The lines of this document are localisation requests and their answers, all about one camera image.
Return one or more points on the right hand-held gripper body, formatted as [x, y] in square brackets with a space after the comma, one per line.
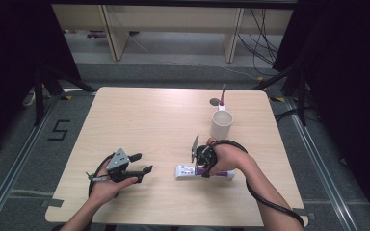
[205, 155]

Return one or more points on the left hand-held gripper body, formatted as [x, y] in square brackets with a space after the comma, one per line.
[118, 163]

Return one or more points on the white and purple toothpaste tube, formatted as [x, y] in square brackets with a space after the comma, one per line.
[184, 171]

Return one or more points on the white cup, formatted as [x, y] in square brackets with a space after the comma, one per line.
[221, 128]

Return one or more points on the pink and grey toothbrush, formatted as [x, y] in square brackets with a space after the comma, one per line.
[222, 94]

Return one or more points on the person's right hand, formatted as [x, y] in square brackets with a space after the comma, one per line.
[229, 159]

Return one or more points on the person's left hand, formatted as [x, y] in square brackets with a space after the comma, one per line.
[106, 189]

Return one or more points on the black metal stand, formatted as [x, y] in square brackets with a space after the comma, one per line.
[302, 96]
[39, 96]

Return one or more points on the dark curtain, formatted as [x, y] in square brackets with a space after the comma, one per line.
[350, 80]
[13, 64]

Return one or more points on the metal floor rail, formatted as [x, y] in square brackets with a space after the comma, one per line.
[9, 179]
[321, 166]

